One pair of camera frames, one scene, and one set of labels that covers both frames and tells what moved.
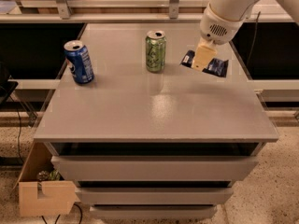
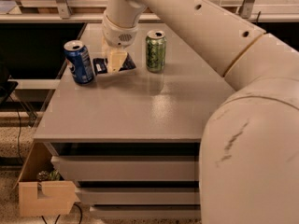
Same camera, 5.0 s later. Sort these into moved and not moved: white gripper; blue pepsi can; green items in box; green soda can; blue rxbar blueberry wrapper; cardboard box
Moved: white gripper; blue rxbar blueberry wrapper
Not moved: cardboard box; green items in box; green soda can; blue pepsi can
